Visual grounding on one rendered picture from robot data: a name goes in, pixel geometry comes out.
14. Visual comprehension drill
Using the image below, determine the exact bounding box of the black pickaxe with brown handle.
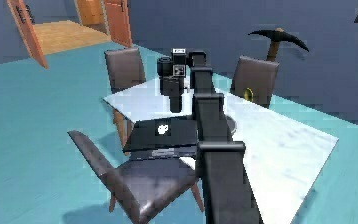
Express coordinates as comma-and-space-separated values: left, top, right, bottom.
247, 27, 311, 63

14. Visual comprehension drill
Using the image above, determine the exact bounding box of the orange room door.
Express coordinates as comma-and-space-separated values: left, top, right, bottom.
103, 0, 134, 49
5, 0, 50, 70

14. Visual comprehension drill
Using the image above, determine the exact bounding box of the grey bowl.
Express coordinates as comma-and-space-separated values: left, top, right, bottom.
224, 114, 238, 137

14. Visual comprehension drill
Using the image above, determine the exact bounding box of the dark grey dining chair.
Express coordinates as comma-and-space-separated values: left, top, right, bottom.
229, 54, 281, 110
66, 129, 206, 224
103, 46, 148, 95

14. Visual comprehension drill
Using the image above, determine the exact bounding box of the small yellow brass object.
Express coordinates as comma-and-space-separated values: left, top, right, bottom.
243, 86, 255, 103

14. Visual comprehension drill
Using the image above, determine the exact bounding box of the black laptop with white logo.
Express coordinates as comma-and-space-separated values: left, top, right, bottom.
121, 116, 201, 160

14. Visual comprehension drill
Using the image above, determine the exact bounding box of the black door handle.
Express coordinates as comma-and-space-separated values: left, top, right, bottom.
15, 5, 26, 20

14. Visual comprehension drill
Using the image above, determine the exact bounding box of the white marble dining table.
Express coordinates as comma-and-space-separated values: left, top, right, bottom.
102, 74, 340, 224

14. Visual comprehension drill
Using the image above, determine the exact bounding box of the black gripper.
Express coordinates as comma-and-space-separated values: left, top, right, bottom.
156, 56, 185, 114

